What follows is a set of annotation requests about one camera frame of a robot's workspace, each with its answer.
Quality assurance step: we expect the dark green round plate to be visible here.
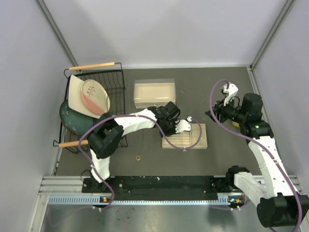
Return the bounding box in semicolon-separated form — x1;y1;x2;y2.
59;100;94;136

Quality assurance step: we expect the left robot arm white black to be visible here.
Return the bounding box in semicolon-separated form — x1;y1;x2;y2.
87;101;181;192

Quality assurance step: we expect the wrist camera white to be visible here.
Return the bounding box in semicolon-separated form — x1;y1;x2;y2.
220;82;239;106
175;116;193;134

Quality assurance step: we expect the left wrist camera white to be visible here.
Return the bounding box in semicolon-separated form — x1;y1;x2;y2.
175;116;193;134

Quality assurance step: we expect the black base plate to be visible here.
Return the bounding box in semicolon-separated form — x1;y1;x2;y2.
82;175;240;194

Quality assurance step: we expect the grey slotted cable duct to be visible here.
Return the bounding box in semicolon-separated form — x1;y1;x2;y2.
48;195;244;206

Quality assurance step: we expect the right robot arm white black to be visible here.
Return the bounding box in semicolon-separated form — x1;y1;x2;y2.
206;93;309;229

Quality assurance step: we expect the square cream plate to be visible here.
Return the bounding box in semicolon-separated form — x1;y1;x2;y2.
68;74;100;119

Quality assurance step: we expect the black wire dish rack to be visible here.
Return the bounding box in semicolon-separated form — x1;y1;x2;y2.
53;62;128;148

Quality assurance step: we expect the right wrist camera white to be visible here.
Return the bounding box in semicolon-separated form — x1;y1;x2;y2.
220;82;239;106

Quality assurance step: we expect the yellow mug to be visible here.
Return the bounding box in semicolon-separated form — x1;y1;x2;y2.
232;121;240;128

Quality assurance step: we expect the round pink cream plate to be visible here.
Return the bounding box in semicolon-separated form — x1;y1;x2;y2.
81;79;111;117

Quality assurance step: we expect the beige velvet jewelry tray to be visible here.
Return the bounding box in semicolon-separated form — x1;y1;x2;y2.
168;124;208;149

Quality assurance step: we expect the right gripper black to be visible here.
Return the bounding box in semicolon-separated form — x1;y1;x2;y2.
205;95;247;124

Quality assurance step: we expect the clear acrylic jewelry box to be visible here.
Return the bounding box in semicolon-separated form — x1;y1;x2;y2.
133;79;176;109

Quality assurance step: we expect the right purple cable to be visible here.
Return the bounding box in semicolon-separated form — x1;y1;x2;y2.
210;79;303;232

